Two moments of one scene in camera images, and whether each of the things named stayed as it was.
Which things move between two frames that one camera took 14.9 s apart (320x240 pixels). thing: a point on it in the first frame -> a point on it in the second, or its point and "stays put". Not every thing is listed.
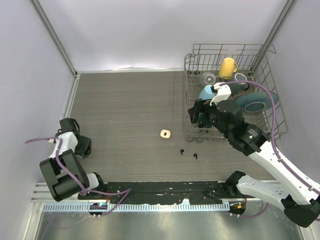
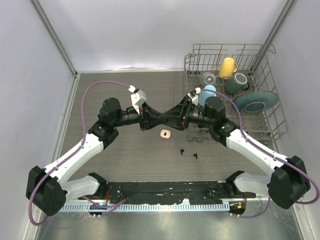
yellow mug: (227, 67) stays put
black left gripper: (86, 143) -> (148, 117)
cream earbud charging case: (165, 134) stays put
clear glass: (207, 78) stays put
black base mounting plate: (165, 192) stays put
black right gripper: (200, 105) -> (182, 111)
